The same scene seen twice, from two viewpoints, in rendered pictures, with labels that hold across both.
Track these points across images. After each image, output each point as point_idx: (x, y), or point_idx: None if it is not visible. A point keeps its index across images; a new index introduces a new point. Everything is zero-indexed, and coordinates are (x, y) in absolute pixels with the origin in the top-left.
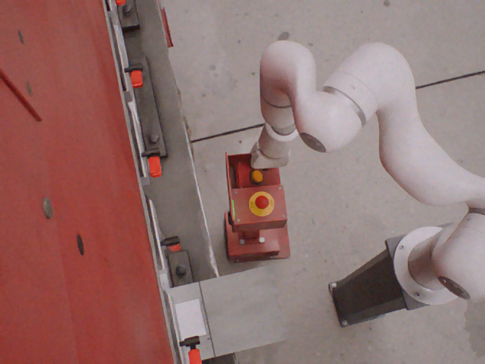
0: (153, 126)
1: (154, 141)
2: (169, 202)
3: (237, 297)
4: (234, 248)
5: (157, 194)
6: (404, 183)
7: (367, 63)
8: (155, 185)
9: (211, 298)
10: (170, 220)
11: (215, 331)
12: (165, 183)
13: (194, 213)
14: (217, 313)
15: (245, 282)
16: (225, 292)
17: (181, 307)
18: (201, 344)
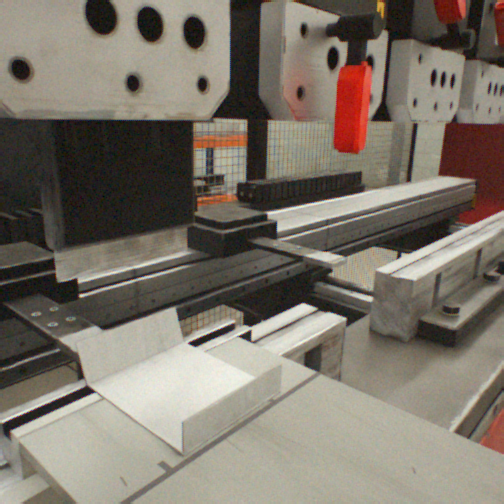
0: (463, 306)
1: (448, 306)
2: (399, 378)
3: (386, 469)
4: None
5: (389, 361)
6: None
7: None
8: (396, 354)
9: (304, 411)
10: (374, 391)
11: (208, 470)
12: (417, 361)
13: (432, 414)
14: (275, 447)
15: (461, 465)
16: (362, 432)
17: (219, 369)
18: (129, 455)
